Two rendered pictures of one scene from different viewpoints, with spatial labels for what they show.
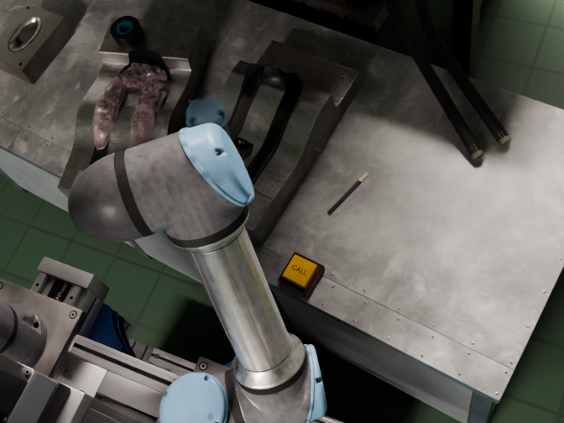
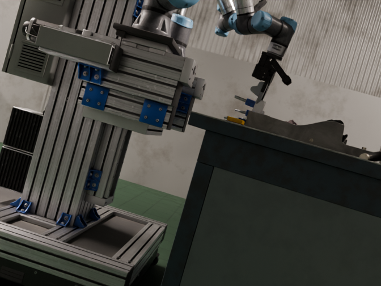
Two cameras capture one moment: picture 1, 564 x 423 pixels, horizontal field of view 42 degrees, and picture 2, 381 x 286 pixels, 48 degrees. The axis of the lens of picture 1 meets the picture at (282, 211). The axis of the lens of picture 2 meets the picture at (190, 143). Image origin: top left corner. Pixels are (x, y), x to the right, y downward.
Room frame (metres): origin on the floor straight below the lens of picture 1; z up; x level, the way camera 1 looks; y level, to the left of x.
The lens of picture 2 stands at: (-0.46, -1.18, 0.76)
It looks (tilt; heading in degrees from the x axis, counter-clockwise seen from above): 2 degrees down; 52
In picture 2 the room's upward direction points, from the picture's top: 16 degrees clockwise
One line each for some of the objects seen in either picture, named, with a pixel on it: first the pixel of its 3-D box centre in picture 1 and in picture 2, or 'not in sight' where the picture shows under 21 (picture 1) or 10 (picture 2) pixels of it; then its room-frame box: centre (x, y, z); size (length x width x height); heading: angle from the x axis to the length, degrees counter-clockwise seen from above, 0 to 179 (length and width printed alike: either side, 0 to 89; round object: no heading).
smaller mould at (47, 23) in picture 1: (30, 43); not in sight; (1.66, 0.47, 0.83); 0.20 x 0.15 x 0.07; 128
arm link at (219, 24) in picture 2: not in sight; (224, 25); (0.98, 0.63, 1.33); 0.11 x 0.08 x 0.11; 72
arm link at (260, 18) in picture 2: not in sight; (263, 24); (0.74, 0.09, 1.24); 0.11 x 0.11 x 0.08; 84
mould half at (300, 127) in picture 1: (263, 129); (307, 134); (1.04, -0.04, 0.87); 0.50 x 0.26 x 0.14; 128
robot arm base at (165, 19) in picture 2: not in sight; (153, 24); (0.34, 0.25, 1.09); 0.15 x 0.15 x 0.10
